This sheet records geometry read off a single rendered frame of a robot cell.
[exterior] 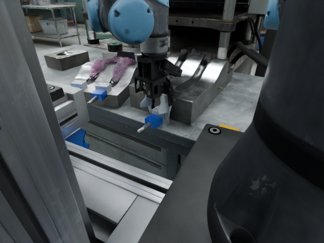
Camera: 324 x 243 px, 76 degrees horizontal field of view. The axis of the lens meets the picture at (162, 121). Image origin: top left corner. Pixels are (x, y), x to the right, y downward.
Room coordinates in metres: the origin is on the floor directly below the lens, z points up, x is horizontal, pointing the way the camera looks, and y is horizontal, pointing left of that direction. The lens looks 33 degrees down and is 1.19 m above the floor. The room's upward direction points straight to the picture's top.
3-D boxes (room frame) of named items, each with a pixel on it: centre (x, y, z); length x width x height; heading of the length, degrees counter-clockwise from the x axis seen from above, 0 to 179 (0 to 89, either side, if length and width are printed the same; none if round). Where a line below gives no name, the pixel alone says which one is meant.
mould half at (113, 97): (0.98, 0.23, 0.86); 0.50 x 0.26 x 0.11; 166
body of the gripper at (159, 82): (0.57, 0.03, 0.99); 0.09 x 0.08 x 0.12; 142
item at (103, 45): (1.93, -0.07, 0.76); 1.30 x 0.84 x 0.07; 58
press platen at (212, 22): (1.92, -0.09, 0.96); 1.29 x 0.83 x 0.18; 58
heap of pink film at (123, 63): (0.98, 0.23, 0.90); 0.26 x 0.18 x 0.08; 166
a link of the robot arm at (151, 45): (0.58, 0.02, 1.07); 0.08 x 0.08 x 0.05
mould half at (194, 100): (0.87, -0.12, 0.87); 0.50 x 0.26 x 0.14; 148
